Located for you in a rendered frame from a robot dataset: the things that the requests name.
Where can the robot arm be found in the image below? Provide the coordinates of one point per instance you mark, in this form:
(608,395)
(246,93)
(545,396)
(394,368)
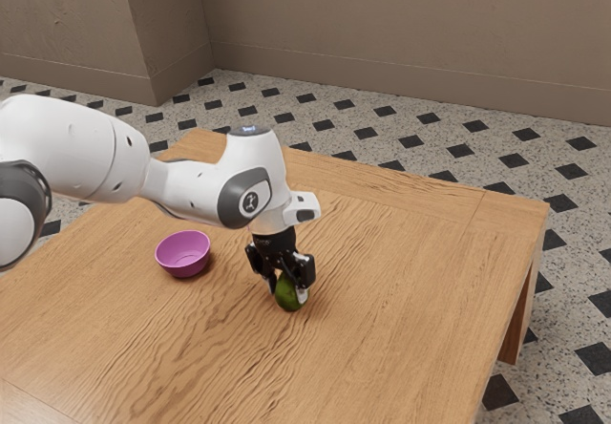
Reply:
(95,156)

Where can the green avocado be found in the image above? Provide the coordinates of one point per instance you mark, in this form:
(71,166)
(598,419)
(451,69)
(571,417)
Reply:
(286,295)

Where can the purple bowl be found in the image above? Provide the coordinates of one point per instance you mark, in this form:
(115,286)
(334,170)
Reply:
(183,253)

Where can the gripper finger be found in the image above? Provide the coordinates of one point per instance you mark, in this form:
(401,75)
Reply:
(299,286)
(270,283)

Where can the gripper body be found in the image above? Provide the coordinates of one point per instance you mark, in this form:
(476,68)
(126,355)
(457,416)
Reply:
(277,251)

